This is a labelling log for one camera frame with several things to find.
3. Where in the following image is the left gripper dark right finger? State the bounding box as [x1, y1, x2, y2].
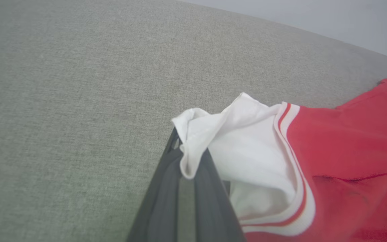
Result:
[193, 148, 247, 242]

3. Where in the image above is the grey fabric sofa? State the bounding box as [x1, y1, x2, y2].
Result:
[0, 0, 387, 242]

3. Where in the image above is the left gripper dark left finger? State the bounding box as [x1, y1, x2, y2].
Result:
[126, 128, 184, 242]

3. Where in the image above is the red and white garment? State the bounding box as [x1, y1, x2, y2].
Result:
[171, 78, 387, 242]

